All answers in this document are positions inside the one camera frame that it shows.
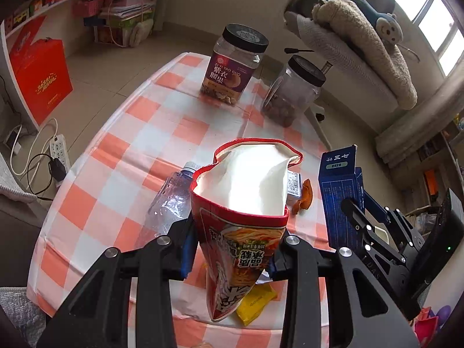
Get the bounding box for white wall shelf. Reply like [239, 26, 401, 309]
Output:
[0, 0, 160, 131]

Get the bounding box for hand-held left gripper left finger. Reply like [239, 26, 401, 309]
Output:
[36, 217, 200, 348]

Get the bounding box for black charger with cable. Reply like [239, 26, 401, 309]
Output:
[27, 152, 69, 202]

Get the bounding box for stack of papers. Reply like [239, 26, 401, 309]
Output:
[101, 0, 155, 19]

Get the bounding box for red noodle packet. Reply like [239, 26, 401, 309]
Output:
[189, 138, 303, 322]

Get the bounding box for yellow sachet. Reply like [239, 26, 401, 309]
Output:
[235, 283, 278, 327]

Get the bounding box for small white sachet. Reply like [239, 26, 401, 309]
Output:
[286, 172, 303, 204]

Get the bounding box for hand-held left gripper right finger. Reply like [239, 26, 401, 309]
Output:
[270, 234, 421, 348]

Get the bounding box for white cable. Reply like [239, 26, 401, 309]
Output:
[9, 118, 59, 175]

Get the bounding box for window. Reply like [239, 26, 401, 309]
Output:
[370, 0, 464, 77]

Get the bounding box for beige lace curtain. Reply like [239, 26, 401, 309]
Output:
[375, 76, 464, 167]

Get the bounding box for white power strip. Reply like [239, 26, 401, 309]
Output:
[49, 134, 71, 176]

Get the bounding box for orange white checked tablecloth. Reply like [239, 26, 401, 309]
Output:
[27, 52, 339, 348]

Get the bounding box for beige fleece blanket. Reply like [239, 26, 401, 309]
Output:
[312, 0, 418, 110]

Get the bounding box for red gift bag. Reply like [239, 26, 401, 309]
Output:
[9, 38, 74, 126]

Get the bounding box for purple label nut jar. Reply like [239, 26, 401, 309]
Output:
[201, 24, 269, 106]

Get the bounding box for clear plastic water bottle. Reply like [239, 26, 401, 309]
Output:
[134, 161, 200, 249]

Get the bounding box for pink plastic basket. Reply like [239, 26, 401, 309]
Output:
[74, 0, 109, 17]

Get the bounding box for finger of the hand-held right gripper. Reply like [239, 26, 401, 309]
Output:
[341, 197, 396, 265]
[355, 167, 417, 242]

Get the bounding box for blue monkey plush toy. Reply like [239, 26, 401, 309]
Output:
[304, 0, 404, 46]

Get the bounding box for clear jar black lid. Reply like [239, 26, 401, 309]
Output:
[260, 55, 327, 128]

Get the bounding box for white office chair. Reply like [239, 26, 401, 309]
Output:
[283, 0, 417, 149]

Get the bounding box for blue cardboard box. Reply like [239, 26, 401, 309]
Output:
[318, 145, 365, 252]

